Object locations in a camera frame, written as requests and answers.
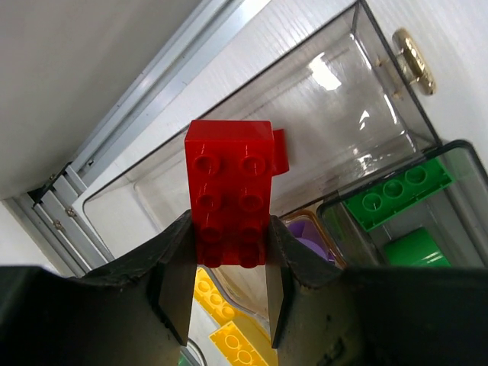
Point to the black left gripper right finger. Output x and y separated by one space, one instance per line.
322 315

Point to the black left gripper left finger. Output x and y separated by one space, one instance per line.
134 310

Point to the purple rounded lego block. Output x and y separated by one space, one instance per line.
306 232

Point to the long yellow lego plate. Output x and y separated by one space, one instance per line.
242 342

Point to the green sloped lego brick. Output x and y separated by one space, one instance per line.
417 248

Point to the green two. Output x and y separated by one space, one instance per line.
376 205

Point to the red brick with cupcake print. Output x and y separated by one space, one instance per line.
229 166

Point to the yellow lego brick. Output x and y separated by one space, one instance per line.
209 297

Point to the red lego brick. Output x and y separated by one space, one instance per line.
280 160

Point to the gold container handle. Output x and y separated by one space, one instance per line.
412 63

